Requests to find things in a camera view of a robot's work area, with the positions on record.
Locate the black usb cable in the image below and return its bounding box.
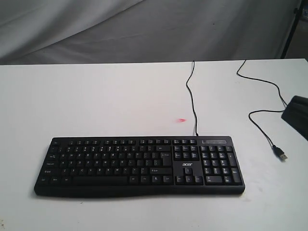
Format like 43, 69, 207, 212
186, 59, 289, 162

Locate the black acer keyboard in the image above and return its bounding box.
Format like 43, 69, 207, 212
34, 136, 245, 198

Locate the grey backdrop cloth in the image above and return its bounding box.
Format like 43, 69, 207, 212
0, 0, 300, 64

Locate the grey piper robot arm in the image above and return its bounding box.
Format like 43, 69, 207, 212
281, 96, 308, 140

